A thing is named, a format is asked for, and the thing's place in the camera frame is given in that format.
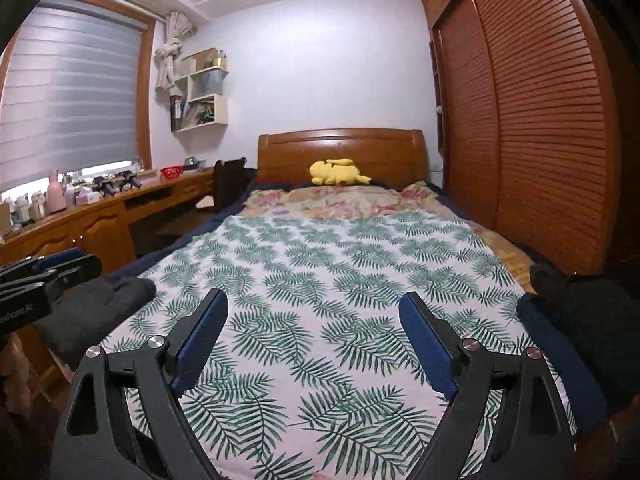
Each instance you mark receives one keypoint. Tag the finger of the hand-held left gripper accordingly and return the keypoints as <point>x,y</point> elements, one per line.
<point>75,272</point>
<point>57,259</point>

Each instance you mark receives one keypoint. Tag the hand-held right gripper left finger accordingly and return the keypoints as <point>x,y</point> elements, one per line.
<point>200,345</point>

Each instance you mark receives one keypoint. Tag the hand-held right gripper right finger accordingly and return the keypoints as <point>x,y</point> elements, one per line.
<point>430,345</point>

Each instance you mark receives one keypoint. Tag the black buttoned coat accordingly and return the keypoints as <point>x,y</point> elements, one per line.
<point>595,325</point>

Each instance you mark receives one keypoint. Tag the person's left hand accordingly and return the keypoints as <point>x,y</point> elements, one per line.
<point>15,370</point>

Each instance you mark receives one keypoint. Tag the dark grey folded cloth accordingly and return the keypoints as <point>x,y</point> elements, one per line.
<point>95,310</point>

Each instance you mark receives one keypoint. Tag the wooden desk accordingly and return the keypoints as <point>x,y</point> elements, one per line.
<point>100,225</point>

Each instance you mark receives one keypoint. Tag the cluster of small bottles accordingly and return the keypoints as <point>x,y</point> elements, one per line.
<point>25,212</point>

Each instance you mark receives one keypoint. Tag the pink bottle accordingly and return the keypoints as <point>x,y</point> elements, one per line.
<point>56,195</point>

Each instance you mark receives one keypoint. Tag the black tripod stand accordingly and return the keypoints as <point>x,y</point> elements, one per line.
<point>115,182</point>

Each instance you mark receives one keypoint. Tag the navy bed sheet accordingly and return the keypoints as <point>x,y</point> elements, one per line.
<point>200,232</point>

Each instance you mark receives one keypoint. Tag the navy blue folded cloth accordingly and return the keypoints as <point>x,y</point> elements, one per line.
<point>550,340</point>

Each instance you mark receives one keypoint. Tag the golden patterned bed sheet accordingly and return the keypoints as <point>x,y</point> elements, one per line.
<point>515,260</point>

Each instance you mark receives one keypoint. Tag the leaf print blanket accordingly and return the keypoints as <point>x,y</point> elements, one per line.
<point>320,270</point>

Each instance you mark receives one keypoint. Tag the red basket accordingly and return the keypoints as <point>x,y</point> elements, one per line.
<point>170,172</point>

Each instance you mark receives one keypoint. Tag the metal pot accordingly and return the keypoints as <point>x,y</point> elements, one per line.
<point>193,162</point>

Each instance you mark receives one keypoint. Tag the grey window blind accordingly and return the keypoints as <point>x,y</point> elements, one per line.
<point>70,95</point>

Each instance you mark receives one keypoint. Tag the floral pillow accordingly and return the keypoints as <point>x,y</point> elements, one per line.
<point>340,205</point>

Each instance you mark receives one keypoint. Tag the dark wooden chair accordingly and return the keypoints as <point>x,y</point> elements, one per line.
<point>227,180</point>

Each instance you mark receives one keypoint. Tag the yellow plush toy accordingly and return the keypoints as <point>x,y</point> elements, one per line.
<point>337,172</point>

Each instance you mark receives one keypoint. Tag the wooden bed headboard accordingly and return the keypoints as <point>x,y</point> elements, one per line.
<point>300,155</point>

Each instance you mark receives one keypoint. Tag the tied beige curtain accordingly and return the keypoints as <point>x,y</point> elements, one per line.
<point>170,55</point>

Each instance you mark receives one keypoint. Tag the wooden louvred wardrobe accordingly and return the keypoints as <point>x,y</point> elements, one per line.
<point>540,110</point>

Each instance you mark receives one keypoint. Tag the wooden window frame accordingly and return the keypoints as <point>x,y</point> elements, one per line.
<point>146,90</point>

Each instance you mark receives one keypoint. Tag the white wall shelf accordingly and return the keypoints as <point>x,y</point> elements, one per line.
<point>202,100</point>

